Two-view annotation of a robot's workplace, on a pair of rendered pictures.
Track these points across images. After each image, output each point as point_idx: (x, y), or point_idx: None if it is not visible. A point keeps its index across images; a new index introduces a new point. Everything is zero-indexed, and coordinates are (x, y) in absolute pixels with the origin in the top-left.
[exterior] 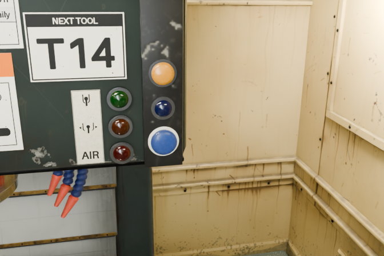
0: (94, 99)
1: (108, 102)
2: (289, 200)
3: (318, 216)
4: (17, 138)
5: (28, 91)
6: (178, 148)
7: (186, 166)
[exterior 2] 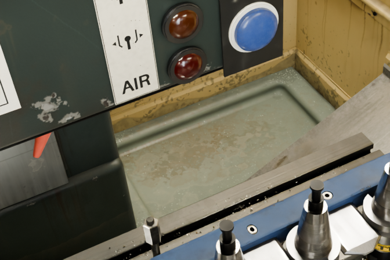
0: None
1: None
2: None
3: (349, 9)
4: (6, 91)
5: (12, 4)
6: (277, 32)
7: None
